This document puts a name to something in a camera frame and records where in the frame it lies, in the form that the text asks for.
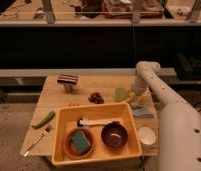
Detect yellow plastic bin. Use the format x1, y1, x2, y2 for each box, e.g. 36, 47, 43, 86
52, 103, 142, 166

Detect blue grey cloth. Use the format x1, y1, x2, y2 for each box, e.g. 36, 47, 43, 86
130, 103, 154, 118

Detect purple bowl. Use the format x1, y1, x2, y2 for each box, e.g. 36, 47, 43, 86
101, 123, 128, 148

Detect small orange object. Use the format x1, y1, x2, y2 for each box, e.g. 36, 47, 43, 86
68, 102, 80, 107

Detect orange bowl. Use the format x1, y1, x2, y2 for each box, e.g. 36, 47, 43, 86
63, 128, 94, 159

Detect green sponge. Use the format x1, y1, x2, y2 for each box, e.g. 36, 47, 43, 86
71, 130, 91, 155

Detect dark red grapes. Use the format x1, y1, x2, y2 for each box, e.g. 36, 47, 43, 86
89, 92, 104, 104

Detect striped block on stand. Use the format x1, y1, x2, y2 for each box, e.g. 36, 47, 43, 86
57, 74, 78, 93

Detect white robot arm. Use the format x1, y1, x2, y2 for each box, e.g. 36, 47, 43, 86
131, 61, 201, 171

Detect green cucumber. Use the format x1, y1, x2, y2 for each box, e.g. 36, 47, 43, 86
31, 111, 56, 129

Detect wooden table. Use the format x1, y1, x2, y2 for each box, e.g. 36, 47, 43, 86
20, 76, 158, 156

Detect yellow banana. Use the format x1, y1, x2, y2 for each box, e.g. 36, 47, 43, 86
123, 95, 135, 103

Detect green pear toy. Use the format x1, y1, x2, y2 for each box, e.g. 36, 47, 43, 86
114, 87, 128, 102

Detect silver fork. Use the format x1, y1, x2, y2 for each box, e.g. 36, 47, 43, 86
23, 125, 52, 157

